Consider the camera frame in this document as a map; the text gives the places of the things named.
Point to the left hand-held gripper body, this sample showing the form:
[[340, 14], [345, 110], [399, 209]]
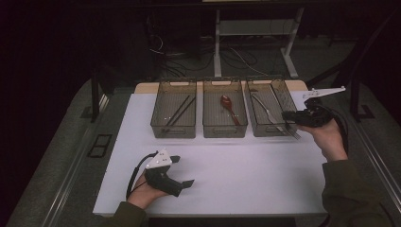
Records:
[[160, 181]]

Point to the metal floor rail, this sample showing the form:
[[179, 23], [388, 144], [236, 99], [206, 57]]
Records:
[[383, 170], [67, 186]]

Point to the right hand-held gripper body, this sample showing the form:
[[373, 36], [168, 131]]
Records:
[[315, 116]]

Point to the translucent grey storage bin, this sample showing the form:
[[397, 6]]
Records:
[[263, 121], [217, 116], [175, 107]]

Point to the black metal stand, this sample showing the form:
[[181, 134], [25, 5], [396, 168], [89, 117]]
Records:
[[354, 104]]

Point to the person's left hand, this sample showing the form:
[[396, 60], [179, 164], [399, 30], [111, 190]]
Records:
[[142, 195]]

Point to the black chopstick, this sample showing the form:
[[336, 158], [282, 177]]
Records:
[[181, 114], [178, 111]]

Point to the brown wooden spoon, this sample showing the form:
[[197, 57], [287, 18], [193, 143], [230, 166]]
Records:
[[226, 101]]

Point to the white metal stand frame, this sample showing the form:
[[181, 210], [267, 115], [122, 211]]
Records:
[[252, 27]]

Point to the black floor frame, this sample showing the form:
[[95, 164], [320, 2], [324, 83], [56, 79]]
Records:
[[94, 154]]

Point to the person's right hand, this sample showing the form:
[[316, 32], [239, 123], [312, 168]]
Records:
[[331, 142]]

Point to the white table mat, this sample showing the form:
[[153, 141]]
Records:
[[236, 183]]

